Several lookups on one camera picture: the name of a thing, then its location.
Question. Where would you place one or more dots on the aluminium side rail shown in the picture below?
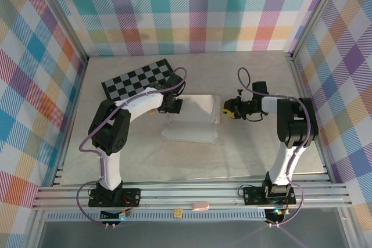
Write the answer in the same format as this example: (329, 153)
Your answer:
(76, 94)
(301, 85)

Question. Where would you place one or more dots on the aluminium front rail frame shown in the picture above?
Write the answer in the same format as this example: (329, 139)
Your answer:
(189, 194)

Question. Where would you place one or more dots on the aluminium frame post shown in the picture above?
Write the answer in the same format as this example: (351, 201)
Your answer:
(315, 12)
(62, 18)

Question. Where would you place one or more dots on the white paper box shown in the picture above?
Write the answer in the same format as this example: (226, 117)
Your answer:
(194, 111)

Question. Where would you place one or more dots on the small yellow tag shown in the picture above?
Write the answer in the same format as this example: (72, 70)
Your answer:
(178, 212)

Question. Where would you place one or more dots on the black and grey chessboard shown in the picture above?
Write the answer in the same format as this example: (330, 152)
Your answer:
(130, 81)

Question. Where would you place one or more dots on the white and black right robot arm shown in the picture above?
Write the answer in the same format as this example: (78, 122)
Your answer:
(296, 123)

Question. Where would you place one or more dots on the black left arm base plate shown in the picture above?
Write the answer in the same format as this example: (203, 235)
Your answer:
(130, 195)

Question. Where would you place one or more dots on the pink oval eraser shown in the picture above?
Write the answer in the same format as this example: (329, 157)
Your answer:
(199, 206)

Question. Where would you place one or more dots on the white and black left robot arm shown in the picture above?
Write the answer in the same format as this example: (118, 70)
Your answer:
(112, 132)

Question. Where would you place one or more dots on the small controller board with LED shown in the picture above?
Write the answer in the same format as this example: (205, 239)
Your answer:
(276, 213)
(122, 215)

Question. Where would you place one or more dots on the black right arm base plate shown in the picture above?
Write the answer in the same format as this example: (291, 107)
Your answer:
(253, 194)

